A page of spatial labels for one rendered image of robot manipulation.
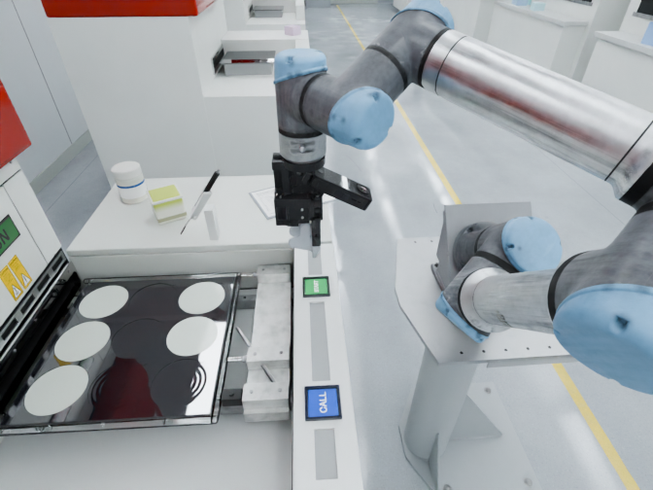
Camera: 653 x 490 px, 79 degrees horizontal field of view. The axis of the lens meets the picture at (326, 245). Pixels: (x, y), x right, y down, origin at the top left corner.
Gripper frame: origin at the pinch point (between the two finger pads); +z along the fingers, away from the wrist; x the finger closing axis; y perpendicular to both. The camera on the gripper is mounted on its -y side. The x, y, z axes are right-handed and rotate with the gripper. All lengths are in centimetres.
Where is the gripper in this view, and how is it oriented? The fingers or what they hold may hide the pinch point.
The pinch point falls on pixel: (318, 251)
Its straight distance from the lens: 76.4
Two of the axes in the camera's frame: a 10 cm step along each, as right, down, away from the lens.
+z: 0.0, 7.9, 6.1
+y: -10.0, 0.2, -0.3
